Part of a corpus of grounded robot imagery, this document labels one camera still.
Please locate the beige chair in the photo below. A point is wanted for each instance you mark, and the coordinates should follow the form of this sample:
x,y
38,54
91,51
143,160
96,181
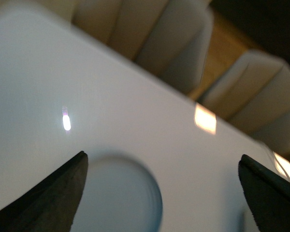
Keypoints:
x,y
253,95
167,38

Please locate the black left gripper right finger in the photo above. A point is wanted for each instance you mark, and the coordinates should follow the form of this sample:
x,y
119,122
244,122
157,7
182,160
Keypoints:
x,y
267,195

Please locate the beige chair right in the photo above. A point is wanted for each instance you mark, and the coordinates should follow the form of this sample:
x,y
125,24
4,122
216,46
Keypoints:
x,y
253,95

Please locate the beige chair left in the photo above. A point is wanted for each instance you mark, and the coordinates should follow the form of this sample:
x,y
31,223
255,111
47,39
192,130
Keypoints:
x,y
167,38

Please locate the white round plate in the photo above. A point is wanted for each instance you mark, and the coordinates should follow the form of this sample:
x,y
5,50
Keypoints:
x,y
120,195

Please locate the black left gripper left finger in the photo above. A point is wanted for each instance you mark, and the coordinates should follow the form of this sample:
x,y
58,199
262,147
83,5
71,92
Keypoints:
x,y
51,205

